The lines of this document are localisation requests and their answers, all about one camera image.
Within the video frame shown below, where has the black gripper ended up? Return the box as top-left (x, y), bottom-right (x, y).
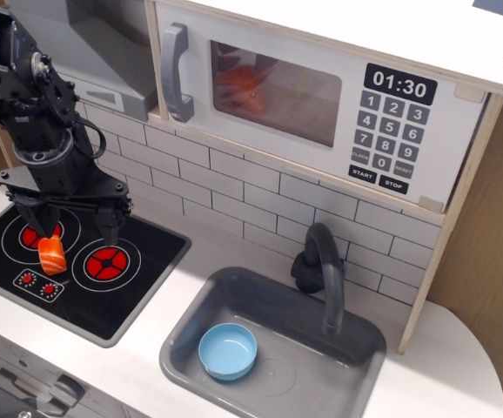
top-left (0, 143), bottom-right (131, 246)

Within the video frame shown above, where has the grey microwave door handle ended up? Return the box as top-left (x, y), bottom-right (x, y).
top-left (160, 23), bottom-right (194, 123)

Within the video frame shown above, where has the white toy microwave door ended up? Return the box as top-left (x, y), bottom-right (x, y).
top-left (156, 7), bottom-right (487, 212)

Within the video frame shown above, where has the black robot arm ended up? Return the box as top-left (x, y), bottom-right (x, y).
top-left (0, 8), bottom-right (131, 246)

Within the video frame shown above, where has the orange toy inside microwave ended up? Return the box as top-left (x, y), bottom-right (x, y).
top-left (215, 64), bottom-right (273, 115)

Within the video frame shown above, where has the orange salmon sushi toy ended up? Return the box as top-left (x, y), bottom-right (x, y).
top-left (37, 235), bottom-right (67, 275)

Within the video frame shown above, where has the black toy stovetop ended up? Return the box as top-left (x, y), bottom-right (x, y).
top-left (0, 207), bottom-right (191, 347)

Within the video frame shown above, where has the grey range hood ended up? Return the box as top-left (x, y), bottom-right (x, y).
top-left (9, 1), bottom-right (158, 122)

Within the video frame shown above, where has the light blue bowl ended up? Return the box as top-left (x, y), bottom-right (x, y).
top-left (198, 323), bottom-right (258, 381)

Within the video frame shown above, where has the dark grey toy faucet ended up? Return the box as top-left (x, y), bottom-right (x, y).
top-left (291, 223), bottom-right (345, 336)

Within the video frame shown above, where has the grey toy sink basin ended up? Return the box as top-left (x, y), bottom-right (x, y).
top-left (159, 267), bottom-right (386, 417)

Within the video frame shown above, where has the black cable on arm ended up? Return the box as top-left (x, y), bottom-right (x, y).
top-left (70, 111), bottom-right (108, 160)

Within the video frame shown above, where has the grey oven door handle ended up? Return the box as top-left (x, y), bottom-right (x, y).
top-left (0, 367), bottom-right (85, 417)

